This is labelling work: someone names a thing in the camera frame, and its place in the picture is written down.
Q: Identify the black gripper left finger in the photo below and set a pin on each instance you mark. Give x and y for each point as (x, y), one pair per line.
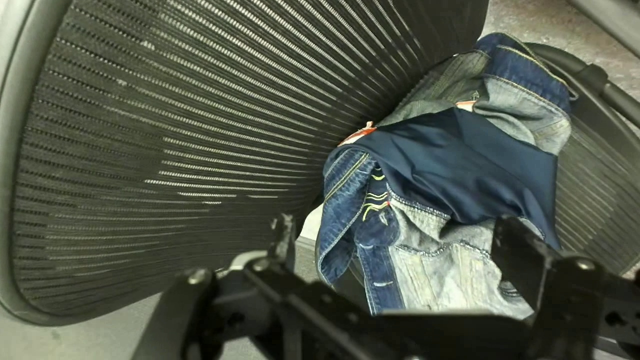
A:
(270, 298)

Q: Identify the blue denim jeans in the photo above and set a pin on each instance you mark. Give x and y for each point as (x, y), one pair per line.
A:
(411, 202)

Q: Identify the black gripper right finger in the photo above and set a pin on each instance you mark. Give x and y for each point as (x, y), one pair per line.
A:
(581, 306)

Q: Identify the black mesh office chair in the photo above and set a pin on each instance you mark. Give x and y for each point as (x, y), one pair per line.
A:
(149, 139)

